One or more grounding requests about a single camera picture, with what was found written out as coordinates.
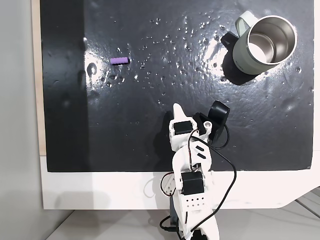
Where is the purple ribbed pen grip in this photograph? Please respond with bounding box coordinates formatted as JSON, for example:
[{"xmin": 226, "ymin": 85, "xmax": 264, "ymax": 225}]
[{"xmin": 110, "ymin": 57, "xmax": 129, "ymax": 66}]

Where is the black rubber table mat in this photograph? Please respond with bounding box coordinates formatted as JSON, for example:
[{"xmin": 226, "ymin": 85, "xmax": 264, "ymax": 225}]
[{"xmin": 39, "ymin": 0, "xmax": 315, "ymax": 173}]

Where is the pale green steel-lined mug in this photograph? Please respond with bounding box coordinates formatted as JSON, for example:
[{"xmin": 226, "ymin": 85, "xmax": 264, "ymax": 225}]
[{"xmin": 231, "ymin": 10, "xmax": 299, "ymax": 76}]

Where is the black table clamp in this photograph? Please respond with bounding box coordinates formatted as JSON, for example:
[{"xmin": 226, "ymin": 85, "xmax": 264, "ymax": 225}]
[{"xmin": 168, "ymin": 194, "xmax": 181, "ymax": 227}]

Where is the black oval camera box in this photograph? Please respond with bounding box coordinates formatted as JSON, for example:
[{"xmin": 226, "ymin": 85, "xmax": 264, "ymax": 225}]
[{"xmin": 192, "ymin": 100, "xmax": 231, "ymax": 146}]

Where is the black camera cable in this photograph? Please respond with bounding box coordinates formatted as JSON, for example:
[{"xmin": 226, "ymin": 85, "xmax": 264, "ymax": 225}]
[{"xmin": 159, "ymin": 124, "xmax": 238, "ymax": 240}]

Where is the white thin cable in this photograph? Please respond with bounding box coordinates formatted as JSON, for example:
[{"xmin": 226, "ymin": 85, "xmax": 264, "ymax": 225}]
[{"xmin": 143, "ymin": 174, "xmax": 166, "ymax": 199}]

